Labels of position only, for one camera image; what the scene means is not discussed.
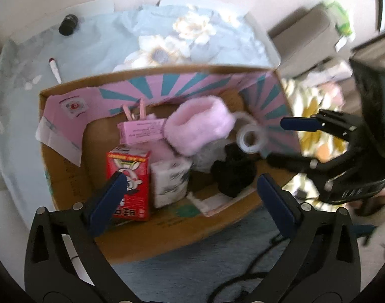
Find white tissue packet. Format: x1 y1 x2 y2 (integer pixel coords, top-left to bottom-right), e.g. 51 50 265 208
151 159 193 209

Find pink fluffy headband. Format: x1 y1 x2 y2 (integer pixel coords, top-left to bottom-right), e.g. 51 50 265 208
165 96 234 156

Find white pen with red cap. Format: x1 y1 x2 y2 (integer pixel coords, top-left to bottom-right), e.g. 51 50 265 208
48 57 62 84

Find pink fluffy cloth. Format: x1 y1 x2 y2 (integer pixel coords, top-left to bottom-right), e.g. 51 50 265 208
150 140 180 165

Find black cylinder cap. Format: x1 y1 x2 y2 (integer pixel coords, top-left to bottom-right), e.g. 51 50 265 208
59 14 79 36

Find black fluffy hair accessory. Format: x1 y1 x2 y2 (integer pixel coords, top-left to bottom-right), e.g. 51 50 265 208
211 143 258 198

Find clear plastic bag of clips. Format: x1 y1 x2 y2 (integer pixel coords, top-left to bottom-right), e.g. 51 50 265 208
192 140 227 174

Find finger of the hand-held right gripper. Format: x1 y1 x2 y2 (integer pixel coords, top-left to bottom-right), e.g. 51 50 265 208
268 145 385 203
281 110 365 144

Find grey upholstered chair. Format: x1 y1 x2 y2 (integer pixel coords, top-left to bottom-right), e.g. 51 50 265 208
268 6 338 76

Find blue floral tablecloth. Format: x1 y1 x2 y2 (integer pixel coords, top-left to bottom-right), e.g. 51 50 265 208
0 3 281 196

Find black cable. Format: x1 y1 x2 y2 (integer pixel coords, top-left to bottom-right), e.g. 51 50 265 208
208 234 294 303

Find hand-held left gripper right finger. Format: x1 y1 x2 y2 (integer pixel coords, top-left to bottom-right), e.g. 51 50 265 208
256 172 362 303

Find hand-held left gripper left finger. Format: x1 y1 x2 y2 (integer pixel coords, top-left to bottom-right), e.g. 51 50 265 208
24 171 139 303

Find small white scrap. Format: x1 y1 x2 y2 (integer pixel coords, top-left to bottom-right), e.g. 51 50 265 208
25 76 43 90

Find clear tape roll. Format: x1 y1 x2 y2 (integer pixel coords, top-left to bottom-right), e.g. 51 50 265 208
237 125 265 154

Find red milk carton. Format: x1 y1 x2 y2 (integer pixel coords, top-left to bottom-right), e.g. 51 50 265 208
106 146 151 221

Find floral blanket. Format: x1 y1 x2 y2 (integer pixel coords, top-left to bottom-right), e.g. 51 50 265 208
281 76 354 196

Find cardboard box with pink print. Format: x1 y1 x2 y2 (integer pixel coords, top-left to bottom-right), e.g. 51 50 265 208
39 64 302 264

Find green box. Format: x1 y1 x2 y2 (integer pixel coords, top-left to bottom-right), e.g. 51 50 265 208
325 2 354 35

